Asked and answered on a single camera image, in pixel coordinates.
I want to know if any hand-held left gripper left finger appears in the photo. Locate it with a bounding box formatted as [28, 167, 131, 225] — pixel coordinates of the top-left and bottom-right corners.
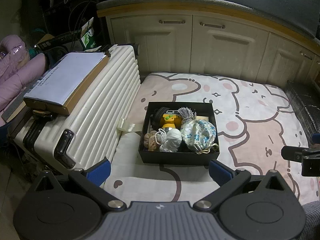
[31, 156, 127, 210]

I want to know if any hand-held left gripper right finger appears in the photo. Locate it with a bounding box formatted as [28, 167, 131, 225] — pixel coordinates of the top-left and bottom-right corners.
[195, 159, 294, 210]

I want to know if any blue white patterned drawstring pouch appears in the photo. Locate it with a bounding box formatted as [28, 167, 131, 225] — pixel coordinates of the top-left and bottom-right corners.
[180, 119, 218, 154]

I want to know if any black box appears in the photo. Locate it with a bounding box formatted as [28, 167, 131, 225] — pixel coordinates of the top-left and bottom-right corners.
[138, 102, 220, 166]

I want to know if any white yarn ball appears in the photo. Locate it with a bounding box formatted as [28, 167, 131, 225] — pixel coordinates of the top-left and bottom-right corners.
[155, 129, 183, 153]

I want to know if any brown fluffy scrunchie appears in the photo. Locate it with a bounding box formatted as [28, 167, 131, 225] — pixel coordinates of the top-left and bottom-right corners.
[144, 130, 163, 152]

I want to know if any silver striped tinsel bundle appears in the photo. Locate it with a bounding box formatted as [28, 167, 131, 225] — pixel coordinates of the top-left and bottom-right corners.
[177, 107, 197, 124]

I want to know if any black padded storage bench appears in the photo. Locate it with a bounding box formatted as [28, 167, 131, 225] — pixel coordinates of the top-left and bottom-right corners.
[285, 80, 320, 136]

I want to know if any printed bear blanket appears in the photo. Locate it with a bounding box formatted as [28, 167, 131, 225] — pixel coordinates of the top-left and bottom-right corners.
[104, 72, 320, 205]

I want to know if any cream tape strip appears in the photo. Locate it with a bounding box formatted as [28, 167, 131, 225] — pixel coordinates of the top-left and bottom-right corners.
[117, 118, 142, 133]

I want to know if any person's grey fleece clothing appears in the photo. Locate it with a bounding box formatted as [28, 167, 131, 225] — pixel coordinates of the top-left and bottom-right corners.
[299, 201, 320, 240]

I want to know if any white ribbed suitcase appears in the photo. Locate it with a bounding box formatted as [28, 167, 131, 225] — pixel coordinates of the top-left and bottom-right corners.
[14, 44, 141, 170]

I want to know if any flat brown cardboard box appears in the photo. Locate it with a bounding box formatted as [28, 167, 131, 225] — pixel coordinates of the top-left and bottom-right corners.
[24, 52, 112, 116]

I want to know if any white paper sheet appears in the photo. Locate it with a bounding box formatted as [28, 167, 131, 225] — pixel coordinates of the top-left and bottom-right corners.
[25, 52, 107, 105]

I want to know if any cream cabinet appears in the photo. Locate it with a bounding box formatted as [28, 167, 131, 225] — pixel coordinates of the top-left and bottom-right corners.
[97, 1, 320, 88]

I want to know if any pink puffer jacket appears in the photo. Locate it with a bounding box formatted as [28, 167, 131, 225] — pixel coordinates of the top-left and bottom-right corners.
[0, 35, 51, 126]

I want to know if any green white carton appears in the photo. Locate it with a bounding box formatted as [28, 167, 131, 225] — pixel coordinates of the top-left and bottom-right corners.
[80, 17, 97, 51]

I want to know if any black long carton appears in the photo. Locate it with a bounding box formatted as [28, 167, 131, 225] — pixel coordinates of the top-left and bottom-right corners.
[34, 29, 83, 52]

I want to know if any black shelf unit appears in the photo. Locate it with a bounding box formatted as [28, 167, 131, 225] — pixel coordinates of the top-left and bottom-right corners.
[37, 0, 108, 53]

